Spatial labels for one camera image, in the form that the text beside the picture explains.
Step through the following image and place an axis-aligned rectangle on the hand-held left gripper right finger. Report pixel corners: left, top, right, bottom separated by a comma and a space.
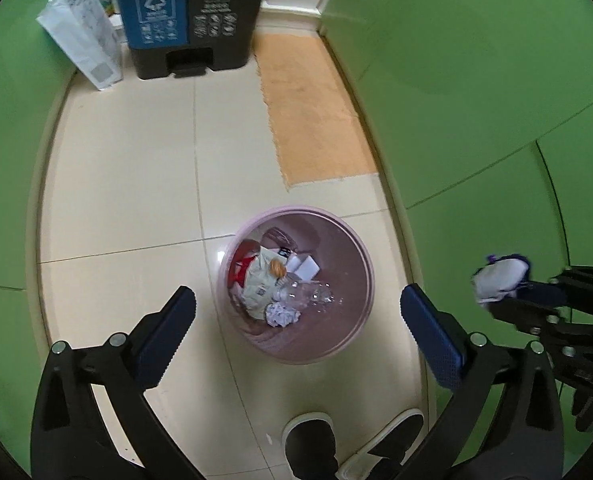
400, 283, 564, 480

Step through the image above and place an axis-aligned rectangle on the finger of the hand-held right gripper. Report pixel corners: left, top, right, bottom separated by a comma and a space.
490, 299, 593, 358
519, 266, 593, 321

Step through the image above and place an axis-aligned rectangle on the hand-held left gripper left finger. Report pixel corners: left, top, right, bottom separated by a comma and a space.
30, 286, 207, 480

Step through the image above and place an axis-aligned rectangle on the white navy cloth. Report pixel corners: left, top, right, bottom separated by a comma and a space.
471, 254, 531, 306

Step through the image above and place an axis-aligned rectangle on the red fabric pouch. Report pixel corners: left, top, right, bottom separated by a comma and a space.
228, 242, 257, 287

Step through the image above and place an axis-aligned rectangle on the white printed snack wrapper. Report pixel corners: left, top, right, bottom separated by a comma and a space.
244, 245, 290, 318

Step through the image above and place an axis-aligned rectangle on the pink waste basket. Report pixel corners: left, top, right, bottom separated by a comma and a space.
218, 206, 375, 365

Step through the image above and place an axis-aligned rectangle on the clear plastic bottle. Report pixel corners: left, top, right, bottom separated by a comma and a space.
274, 272, 347, 313

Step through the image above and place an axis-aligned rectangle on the person's right hand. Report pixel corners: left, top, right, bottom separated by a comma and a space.
571, 387, 593, 433

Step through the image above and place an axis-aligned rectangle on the crumpled white paper ball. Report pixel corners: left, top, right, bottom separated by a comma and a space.
265, 301, 301, 330

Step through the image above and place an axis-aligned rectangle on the person's right foot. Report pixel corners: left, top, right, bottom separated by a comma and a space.
366, 422, 418, 480

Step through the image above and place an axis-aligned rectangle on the person's foot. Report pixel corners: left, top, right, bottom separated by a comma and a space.
366, 422, 418, 480
285, 420, 338, 480

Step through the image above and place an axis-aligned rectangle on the small white box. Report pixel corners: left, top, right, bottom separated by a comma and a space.
286, 255, 322, 281

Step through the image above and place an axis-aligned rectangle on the person's left foot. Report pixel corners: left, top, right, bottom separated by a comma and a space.
285, 420, 338, 480

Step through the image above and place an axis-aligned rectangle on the green cabinet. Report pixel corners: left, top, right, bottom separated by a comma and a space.
321, 0, 593, 480
0, 0, 80, 461

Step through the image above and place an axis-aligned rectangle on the orange floor mat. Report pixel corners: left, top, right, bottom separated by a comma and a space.
253, 32, 379, 190

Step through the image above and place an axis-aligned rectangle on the black blue pedal bin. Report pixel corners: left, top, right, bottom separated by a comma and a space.
107, 0, 272, 80

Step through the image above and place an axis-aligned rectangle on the white printed bag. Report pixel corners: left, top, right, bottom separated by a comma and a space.
36, 0, 124, 92

